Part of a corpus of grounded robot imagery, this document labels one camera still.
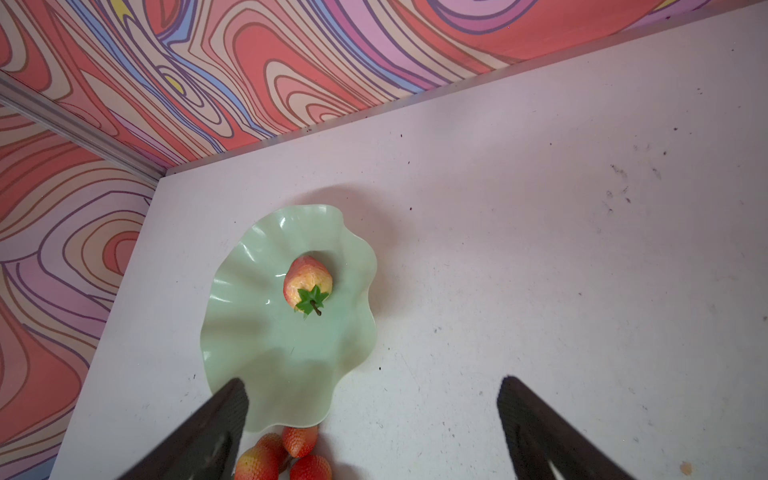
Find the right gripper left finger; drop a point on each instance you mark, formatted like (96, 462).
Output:
(205, 446)

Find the red fake grape bunch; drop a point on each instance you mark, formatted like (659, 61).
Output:
(291, 451)

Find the red fake strawberry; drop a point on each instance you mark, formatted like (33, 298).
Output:
(307, 285)

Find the green wavy fruit bowl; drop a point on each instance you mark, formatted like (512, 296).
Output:
(289, 361)

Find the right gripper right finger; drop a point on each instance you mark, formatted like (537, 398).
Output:
(542, 444)

